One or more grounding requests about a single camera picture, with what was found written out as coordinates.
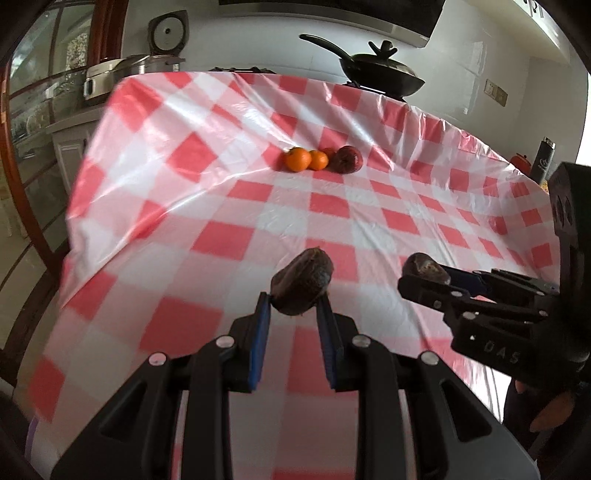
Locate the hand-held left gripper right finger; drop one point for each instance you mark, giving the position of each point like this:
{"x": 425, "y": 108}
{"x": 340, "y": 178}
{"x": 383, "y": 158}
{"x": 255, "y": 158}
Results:
{"x": 327, "y": 341}

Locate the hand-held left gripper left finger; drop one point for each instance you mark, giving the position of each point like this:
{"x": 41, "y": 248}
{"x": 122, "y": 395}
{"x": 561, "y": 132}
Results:
{"x": 259, "y": 341}

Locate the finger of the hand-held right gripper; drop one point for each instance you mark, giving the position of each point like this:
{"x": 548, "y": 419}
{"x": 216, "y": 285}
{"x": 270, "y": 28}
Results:
{"x": 466, "y": 279}
{"x": 425, "y": 293}

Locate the tan brown fruit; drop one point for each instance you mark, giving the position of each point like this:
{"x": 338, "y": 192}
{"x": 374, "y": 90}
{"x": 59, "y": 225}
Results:
{"x": 425, "y": 267}

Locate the dark brown fruit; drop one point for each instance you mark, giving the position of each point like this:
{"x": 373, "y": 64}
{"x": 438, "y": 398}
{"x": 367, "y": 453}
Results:
{"x": 302, "y": 281}

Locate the wrinkled dark red apple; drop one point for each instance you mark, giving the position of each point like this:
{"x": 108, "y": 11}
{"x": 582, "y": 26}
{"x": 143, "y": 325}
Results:
{"x": 347, "y": 159}

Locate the person's right hand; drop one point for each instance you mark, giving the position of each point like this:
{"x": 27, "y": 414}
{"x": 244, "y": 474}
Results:
{"x": 556, "y": 410}

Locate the dark water bottle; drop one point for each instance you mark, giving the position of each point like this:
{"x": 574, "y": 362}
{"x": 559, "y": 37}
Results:
{"x": 542, "y": 161}

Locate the red object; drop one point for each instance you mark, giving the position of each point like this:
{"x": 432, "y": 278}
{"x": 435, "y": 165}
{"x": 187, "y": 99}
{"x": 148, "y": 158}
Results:
{"x": 519, "y": 162}

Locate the red white checked tablecloth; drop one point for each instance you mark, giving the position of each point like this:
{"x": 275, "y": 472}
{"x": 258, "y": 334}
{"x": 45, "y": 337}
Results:
{"x": 184, "y": 207}

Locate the orange mandarin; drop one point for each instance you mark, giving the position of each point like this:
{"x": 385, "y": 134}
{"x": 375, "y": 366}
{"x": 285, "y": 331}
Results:
{"x": 318, "y": 160}
{"x": 297, "y": 159}

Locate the small red fruit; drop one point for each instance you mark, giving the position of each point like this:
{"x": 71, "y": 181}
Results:
{"x": 328, "y": 152}

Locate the black wok pan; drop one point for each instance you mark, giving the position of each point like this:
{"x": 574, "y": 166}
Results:
{"x": 397, "y": 85}

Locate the black wok lid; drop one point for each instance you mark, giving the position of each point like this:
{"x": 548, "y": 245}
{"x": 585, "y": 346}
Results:
{"x": 378, "y": 62}

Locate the white cabinet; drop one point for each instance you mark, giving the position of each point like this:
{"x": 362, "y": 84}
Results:
{"x": 69, "y": 157}

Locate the black stove grate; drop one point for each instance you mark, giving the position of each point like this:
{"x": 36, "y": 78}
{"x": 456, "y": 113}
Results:
{"x": 244, "y": 70}

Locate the wooden framed glass door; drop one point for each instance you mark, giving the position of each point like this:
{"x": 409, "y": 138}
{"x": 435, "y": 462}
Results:
{"x": 18, "y": 184}

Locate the black range hood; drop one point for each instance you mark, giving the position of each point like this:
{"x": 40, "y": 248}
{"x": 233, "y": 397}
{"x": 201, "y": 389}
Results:
{"x": 323, "y": 14}

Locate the steel pressure cooker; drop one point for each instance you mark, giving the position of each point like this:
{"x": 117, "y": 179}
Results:
{"x": 120, "y": 76}

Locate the white rice cooker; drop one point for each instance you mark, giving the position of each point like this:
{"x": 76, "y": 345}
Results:
{"x": 168, "y": 34}

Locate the wall socket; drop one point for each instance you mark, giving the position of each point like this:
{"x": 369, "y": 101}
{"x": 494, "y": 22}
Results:
{"x": 496, "y": 92}

